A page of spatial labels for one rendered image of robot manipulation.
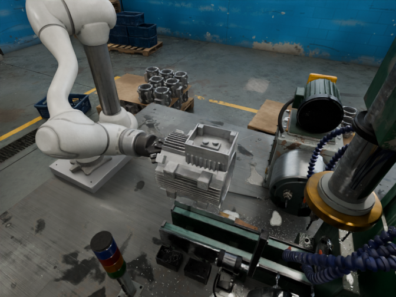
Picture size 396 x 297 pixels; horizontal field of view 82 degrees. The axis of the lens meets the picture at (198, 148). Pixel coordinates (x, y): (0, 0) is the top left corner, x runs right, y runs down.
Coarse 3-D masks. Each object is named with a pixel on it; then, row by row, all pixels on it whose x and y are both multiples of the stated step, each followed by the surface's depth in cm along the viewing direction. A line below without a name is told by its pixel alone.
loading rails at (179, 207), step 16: (176, 208) 105; (192, 208) 104; (176, 224) 111; (192, 224) 105; (208, 224) 100; (224, 224) 99; (176, 240) 96; (192, 240) 92; (208, 240) 93; (224, 240) 103; (240, 240) 98; (256, 240) 93; (272, 240) 93; (208, 256) 94; (272, 256) 96; (240, 272) 93; (256, 272) 89; (272, 272) 84; (288, 272) 84; (288, 288) 87; (304, 288) 82
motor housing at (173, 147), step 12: (168, 144) 64; (180, 144) 64; (168, 156) 65; (180, 156) 64; (156, 168) 65; (180, 168) 63; (192, 168) 62; (228, 168) 61; (156, 180) 66; (168, 180) 65; (180, 180) 63; (192, 180) 61; (216, 180) 60; (228, 180) 75; (180, 192) 66; (192, 192) 63; (204, 192) 62; (216, 192) 60; (216, 204) 63
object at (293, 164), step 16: (288, 160) 98; (304, 160) 94; (320, 160) 95; (272, 176) 101; (288, 176) 90; (304, 176) 88; (272, 192) 98; (288, 192) 93; (288, 208) 100; (304, 208) 97
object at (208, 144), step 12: (192, 132) 62; (204, 132) 66; (216, 132) 65; (228, 132) 63; (192, 144) 59; (204, 144) 61; (216, 144) 61; (228, 144) 63; (192, 156) 60; (204, 156) 59; (216, 156) 57; (228, 156) 56; (204, 168) 61; (216, 168) 60
